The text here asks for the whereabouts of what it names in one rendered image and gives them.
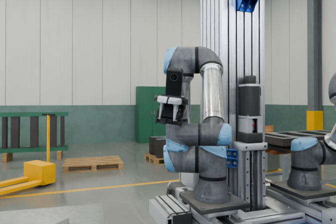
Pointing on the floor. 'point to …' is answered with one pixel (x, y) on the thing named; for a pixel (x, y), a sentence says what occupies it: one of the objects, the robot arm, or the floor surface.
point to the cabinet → (148, 113)
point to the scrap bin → (272, 162)
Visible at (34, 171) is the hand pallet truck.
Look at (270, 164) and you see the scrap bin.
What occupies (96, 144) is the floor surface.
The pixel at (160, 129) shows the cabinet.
